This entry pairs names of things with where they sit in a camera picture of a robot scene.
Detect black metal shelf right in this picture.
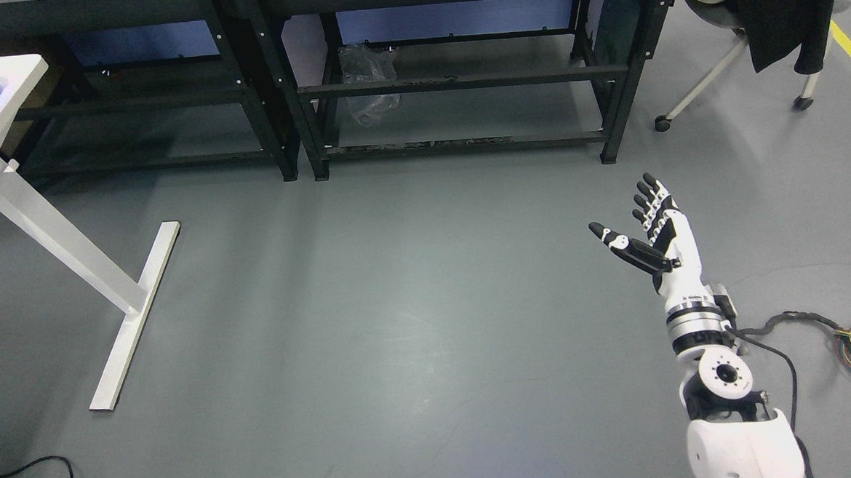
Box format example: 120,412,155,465
244,0,672,181

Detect clear plastic bag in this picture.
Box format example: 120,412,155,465
337,44,401,127

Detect black metal shelf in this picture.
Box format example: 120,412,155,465
244,0,672,181
0,0,300,182

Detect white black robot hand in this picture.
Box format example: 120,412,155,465
588,172,713,311

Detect black jacket on chair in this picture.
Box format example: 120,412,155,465
735,0,835,74

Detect white table with tray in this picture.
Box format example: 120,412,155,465
0,54,181,411

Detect white office chair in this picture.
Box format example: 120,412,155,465
655,0,851,132

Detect black metal shelf left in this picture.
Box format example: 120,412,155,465
0,0,300,182

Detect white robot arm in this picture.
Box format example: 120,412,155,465
666,284,807,478

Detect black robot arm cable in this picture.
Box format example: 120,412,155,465
727,308,851,478

